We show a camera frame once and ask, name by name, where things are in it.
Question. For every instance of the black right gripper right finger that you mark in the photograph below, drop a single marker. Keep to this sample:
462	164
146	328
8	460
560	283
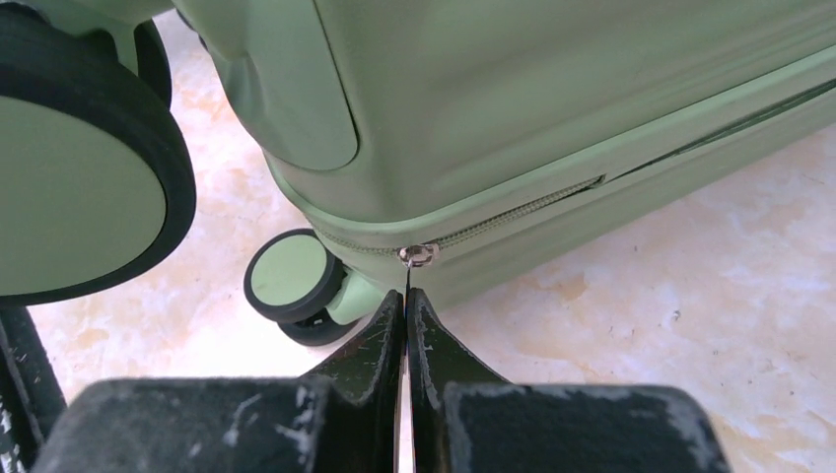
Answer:
468	418

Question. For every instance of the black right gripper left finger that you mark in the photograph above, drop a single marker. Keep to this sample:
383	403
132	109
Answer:
341	416

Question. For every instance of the silver zipper pull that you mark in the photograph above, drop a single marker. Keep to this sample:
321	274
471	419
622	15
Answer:
416	256

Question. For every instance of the green suitcase blue lining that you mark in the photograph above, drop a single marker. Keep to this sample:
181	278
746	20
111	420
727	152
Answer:
509	132

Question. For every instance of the suitcase wheel front right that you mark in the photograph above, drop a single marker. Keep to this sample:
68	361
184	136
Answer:
314	298

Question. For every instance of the suitcase wheel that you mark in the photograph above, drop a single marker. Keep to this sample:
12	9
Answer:
314	298
97	186

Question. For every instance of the suitcase wheel middle right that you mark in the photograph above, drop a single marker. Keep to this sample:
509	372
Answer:
97	186

